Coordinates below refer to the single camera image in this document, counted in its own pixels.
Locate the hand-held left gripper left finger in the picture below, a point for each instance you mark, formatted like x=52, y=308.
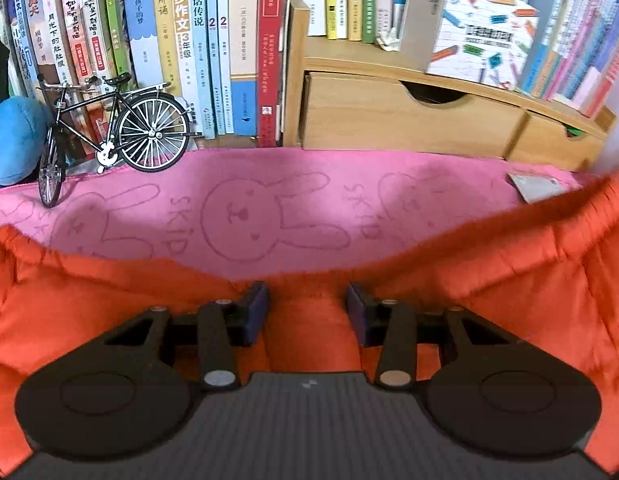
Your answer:
x=258, y=315

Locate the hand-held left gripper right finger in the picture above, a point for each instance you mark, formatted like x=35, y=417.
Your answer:
x=358, y=316

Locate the orange down jacket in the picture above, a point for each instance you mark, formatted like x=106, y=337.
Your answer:
x=514, y=285

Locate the pink rabbit-print blanket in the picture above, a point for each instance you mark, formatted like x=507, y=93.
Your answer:
x=314, y=200

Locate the wooden drawer organiser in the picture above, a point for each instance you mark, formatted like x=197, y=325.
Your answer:
x=364, y=115

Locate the black model bicycle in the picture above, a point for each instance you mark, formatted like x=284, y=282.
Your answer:
x=149, y=135

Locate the green white leaflet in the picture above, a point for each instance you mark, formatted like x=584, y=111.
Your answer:
x=539, y=187

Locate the crumpled white paper scrap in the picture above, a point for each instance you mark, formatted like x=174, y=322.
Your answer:
x=389, y=40

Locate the row of paperback books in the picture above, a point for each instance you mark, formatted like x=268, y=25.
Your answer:
x=189, y=35

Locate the round blue plush toy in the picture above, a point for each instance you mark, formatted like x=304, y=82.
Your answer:
x=14, y=145

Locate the white pencil-print box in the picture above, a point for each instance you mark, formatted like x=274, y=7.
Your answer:
x=479, y=35

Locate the row of pastel books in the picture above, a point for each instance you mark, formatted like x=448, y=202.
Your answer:
x=579, y=35

